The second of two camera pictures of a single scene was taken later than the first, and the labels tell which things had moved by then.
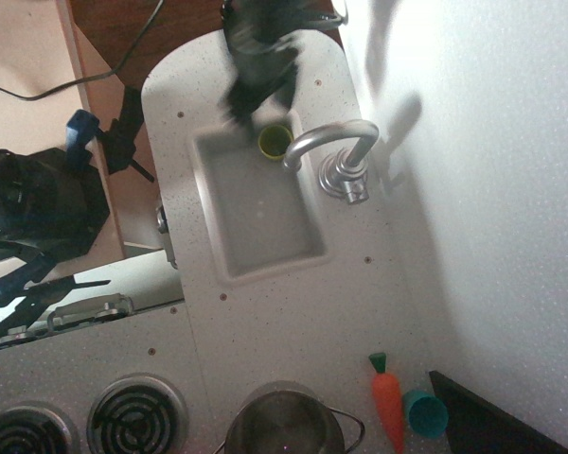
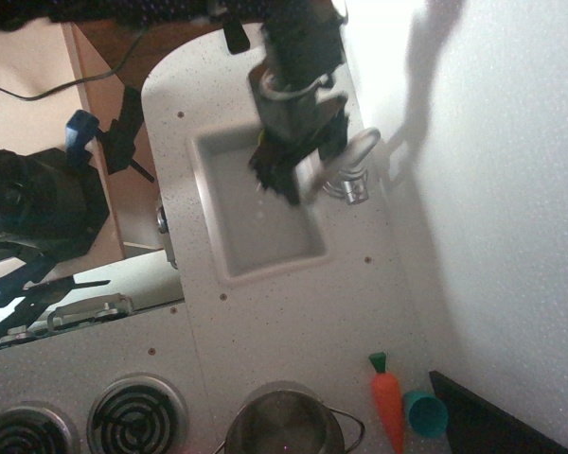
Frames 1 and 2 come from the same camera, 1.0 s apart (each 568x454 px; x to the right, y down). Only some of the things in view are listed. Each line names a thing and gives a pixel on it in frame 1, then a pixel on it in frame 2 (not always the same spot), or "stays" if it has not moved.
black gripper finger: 242,106 → 275,167
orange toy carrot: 387,396 stays
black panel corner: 477,426 stays
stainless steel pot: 287,422 stays
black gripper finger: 284,94 → 333,116
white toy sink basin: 261,216 stays
